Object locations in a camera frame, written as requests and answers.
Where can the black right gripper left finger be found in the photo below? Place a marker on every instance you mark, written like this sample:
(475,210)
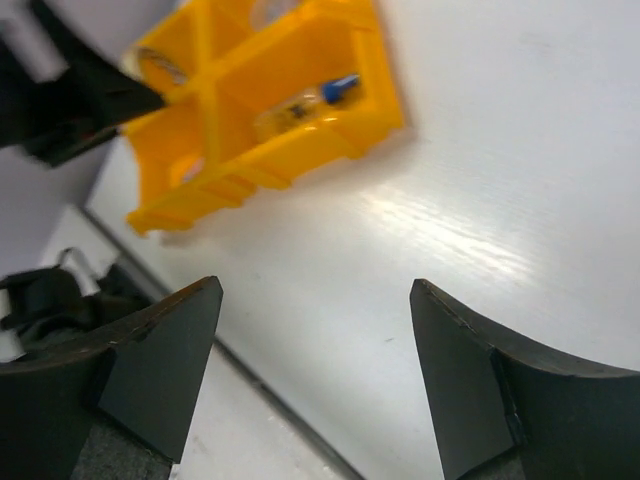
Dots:
(115,403)

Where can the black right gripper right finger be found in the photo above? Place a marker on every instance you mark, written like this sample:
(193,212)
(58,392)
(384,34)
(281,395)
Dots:
(505,406)

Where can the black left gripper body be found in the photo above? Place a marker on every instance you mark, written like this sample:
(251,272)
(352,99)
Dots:
(36,117)

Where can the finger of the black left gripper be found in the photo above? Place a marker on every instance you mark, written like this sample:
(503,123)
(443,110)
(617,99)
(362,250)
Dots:
(97,87)

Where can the orange highlighter pen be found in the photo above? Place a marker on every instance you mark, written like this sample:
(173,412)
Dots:
(185,169)

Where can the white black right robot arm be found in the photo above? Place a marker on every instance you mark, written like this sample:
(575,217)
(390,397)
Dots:
(45,307)

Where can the yellow compartment bin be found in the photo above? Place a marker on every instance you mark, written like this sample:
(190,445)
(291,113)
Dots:
(258,93)

